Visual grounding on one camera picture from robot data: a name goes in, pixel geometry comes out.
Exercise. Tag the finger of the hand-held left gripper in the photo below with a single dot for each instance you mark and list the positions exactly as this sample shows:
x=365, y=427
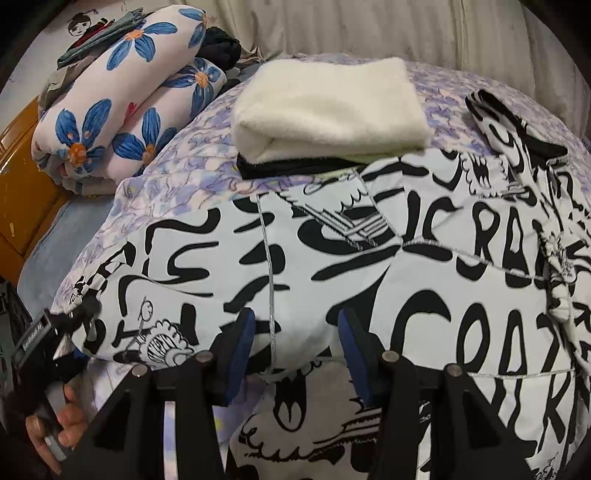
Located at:
x=71, y=367
x=78, y=314

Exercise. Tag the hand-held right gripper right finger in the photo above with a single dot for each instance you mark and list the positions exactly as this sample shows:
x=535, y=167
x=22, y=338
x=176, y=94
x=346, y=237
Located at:
x=351, y=350

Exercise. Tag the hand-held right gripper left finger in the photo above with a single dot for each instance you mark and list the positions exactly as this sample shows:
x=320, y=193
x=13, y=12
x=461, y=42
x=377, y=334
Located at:
x=244, y=341

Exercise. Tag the black and white printed garment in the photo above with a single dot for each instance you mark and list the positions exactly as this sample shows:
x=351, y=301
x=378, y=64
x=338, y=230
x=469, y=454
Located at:
x=323, y=277

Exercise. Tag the black clothes pile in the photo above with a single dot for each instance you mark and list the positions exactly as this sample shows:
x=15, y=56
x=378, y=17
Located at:
x=221, y=50

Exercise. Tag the person's left hand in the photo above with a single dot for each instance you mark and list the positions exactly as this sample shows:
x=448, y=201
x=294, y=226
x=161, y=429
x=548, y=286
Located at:
x=69, y=420

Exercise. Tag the grey mattress cover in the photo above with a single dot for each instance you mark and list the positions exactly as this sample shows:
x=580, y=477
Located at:
x=60, y=230

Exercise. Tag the folded black cloth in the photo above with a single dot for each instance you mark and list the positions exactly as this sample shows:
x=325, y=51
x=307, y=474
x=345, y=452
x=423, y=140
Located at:
x=277, y=168

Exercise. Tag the purple floral bedsheet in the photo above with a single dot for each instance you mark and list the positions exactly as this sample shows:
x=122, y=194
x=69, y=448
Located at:
x=194, y=152

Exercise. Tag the rolled blue flower quilt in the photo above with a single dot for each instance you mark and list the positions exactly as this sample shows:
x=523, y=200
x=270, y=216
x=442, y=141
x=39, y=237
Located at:
x=138, y=92

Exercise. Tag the folded cream fleece cloth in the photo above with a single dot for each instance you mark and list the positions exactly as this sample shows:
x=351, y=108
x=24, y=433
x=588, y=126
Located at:
x=332, y=106

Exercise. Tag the grey folded clothing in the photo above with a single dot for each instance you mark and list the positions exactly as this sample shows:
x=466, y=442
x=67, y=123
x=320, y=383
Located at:
x=92, y=46

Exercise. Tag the beige curtain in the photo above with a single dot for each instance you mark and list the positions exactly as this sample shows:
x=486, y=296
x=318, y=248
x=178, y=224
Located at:
x=369, y=27

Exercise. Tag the cartoon wall sticker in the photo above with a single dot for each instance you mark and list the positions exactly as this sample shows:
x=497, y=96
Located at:
x=81, y=25

